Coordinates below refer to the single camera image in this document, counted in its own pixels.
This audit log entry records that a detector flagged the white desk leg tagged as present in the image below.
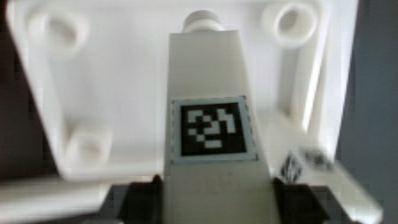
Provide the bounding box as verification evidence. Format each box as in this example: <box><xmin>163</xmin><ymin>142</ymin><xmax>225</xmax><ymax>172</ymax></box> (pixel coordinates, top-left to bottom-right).
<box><xmin>163</xmin><ymin>10</ymin><xmax>280</xmax><ymax>224</ymax></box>

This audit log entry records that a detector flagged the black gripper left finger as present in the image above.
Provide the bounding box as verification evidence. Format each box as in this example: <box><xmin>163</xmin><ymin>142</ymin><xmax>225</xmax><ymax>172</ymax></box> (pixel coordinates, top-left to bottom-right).
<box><xmin>87</xmin><ymin>175</ymin><xmax>163</xmax><ymax>224</ymax></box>

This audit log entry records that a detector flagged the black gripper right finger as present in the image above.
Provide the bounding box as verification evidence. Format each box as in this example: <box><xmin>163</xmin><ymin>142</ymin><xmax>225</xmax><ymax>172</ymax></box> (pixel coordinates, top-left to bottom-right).
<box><xmin>271</xmin><ymin>178</ymin><xmax>355</xmax><ymax>224</ymax></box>

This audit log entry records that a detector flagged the white desk top tray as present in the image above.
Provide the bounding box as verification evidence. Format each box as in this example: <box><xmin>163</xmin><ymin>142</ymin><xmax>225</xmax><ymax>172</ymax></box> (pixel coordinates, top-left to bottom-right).
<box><xmin>5</xmin><ymin>0</ymin><xmax>383</xmax><ymax>224</ymax></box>

